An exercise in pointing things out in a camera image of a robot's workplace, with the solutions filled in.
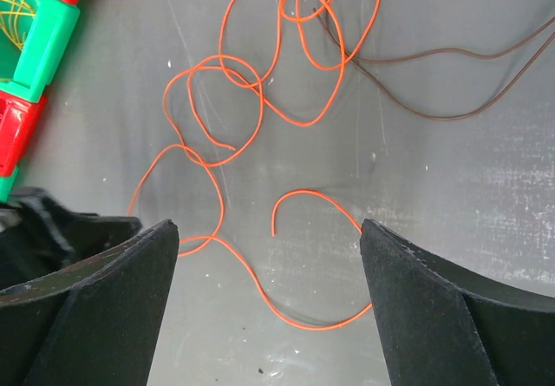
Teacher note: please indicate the green bin near end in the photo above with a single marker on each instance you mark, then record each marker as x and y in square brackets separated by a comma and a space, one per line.
[7, 184]

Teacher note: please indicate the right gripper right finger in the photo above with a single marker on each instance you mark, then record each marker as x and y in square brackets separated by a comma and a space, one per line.
[442, 324]

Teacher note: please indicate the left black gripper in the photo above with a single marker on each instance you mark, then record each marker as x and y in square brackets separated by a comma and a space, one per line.
[39, 235]

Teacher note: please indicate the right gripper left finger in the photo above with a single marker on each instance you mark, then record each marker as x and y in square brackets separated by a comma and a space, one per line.
[96, 322]

